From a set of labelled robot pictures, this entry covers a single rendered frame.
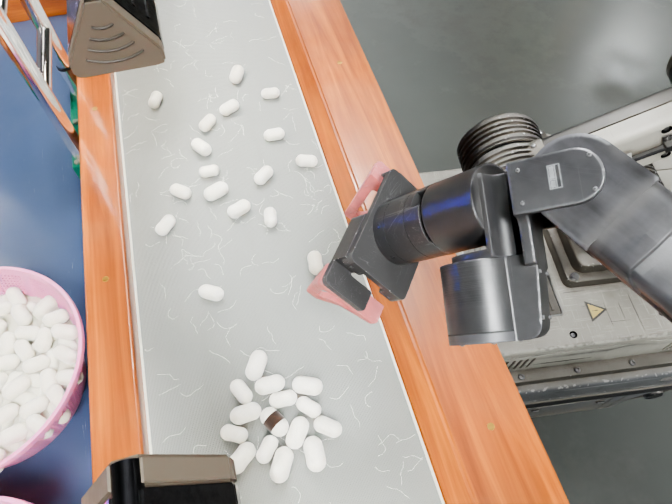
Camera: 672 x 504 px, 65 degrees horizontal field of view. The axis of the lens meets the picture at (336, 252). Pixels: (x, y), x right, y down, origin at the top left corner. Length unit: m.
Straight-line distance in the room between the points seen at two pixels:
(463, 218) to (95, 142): 0.64
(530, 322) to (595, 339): 0.69
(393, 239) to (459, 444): 0.28
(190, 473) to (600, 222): 0.27
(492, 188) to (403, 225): 0.07
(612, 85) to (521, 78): 0.33
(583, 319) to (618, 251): 0.72
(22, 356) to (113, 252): 0.16
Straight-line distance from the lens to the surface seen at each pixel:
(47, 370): 0.74
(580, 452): 1.51
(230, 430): 0.63
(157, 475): 0.28
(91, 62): 0.53
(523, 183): 0.36
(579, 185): 0.36
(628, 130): 0.81
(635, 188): 0.36
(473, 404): 0.64
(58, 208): 0.96
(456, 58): 2.21
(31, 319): 0.79
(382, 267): 0.44
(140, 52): 0.52
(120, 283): 0.73
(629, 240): 0.35
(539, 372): 1.12
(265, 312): 0.69
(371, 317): 0.46
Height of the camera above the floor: 1.37
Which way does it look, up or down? 59 degrees down
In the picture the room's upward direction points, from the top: straight up
